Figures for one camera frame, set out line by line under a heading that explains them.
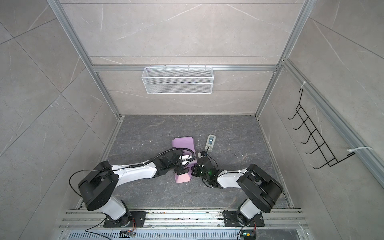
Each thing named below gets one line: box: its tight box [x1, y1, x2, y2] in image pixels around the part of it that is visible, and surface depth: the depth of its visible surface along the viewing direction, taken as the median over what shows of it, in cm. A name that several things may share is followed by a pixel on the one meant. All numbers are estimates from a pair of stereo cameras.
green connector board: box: [240, 229, 256, 240], surface depth 72 cm
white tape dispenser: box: [204, 134, 216, 152], surface depth 101 cm
